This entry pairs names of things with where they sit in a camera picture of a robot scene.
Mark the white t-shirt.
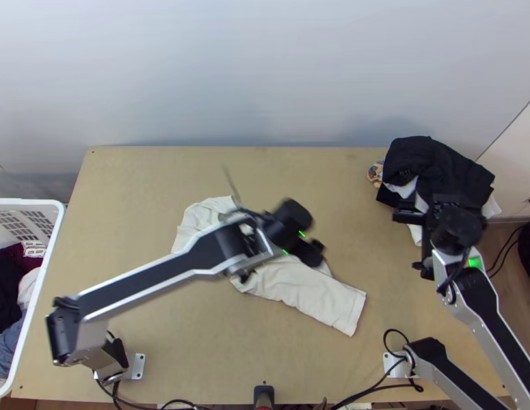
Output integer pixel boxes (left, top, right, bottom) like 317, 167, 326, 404
170, 195, 368, 338

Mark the pile of folded clothes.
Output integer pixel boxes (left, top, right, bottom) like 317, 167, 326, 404
365, 135, 503, 247

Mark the white laundry basket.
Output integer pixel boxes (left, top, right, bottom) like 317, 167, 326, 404
0, 198, 66, 400

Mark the heap of clothes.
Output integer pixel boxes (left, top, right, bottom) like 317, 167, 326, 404
0, 240, 48, 379

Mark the black cable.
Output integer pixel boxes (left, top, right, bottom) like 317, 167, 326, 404
486, 193, 530, 281
383, 327, 425, 395
95, 375, 199, 410

